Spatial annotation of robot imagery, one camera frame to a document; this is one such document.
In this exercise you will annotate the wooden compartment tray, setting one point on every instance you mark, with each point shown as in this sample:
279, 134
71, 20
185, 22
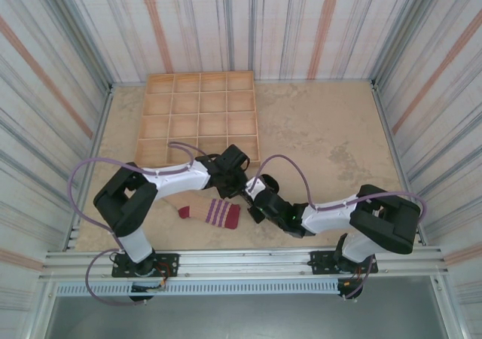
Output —
211, 124

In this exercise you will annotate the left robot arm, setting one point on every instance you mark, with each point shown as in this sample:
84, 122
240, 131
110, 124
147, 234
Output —
177, 182

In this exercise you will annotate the grey metal sheet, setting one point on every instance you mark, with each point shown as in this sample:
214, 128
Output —
244, 320

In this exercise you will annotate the black connector box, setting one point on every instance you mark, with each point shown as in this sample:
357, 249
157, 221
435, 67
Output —
143, 288
348, 285

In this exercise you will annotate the aluminium table edge profile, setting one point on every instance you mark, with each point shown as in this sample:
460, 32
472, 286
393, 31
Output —
102, 109
382, 109

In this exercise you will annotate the aluminium mounting rail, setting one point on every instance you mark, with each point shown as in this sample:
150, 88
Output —
244, 265

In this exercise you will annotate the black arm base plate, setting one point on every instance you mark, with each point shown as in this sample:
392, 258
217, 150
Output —
320, 258
169, 260

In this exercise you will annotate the beige sock purple stripes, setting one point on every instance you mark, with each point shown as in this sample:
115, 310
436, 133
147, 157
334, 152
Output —
211, 212

